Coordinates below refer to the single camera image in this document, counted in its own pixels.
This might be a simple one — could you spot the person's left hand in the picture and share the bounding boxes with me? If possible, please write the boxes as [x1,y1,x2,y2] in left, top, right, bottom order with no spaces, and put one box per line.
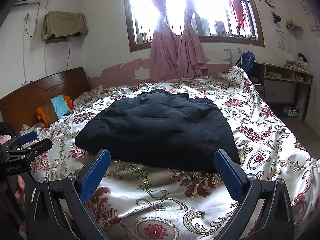
[15,175,25,204]

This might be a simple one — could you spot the small wall shelf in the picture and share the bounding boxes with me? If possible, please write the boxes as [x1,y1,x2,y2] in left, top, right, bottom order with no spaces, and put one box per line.
[286,20,304,31]

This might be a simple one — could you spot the brown framed window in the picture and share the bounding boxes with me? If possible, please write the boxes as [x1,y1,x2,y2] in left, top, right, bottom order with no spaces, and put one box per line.
[124,0,265,52]

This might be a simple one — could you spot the orange blue striped pillow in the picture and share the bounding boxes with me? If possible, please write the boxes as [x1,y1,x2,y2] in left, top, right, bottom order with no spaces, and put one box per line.
[35,95,73,128]

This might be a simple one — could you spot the right pink curtain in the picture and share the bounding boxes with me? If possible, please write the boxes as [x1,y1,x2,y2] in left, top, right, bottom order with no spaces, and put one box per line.
[177,0,208,78]

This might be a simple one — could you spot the black padded jacket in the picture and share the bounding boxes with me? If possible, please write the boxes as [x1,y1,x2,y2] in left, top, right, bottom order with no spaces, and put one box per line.
[75,89,240,173]

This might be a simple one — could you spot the left pink curtain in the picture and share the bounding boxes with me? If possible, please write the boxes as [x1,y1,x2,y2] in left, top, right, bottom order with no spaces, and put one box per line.
[150,0,180,82]

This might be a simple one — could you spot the red hanging garment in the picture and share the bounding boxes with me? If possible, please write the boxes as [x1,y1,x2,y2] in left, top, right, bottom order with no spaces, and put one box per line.
[229,0,247,30]

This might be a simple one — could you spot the pink curtain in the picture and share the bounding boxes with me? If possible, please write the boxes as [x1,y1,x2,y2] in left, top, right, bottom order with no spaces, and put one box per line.
[177,0,208,78]
[150,0,180,82]

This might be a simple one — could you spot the brown wooden headboard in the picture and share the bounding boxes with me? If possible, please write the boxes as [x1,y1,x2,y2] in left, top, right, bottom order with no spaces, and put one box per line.
[1,67,91,133]

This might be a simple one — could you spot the wooden desk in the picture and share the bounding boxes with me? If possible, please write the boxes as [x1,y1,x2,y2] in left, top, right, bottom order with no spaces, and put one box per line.
[252,62,313,121]

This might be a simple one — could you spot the blue backpack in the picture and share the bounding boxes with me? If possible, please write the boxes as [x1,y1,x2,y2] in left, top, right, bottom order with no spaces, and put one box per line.
[236,51,255,76]

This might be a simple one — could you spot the round wall clock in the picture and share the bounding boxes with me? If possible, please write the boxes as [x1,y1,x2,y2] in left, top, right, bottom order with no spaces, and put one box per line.
[264,0,276,8]

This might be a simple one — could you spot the papers on wall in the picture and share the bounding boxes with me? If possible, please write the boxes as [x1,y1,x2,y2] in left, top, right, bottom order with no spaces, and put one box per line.
[301,0,319,31]

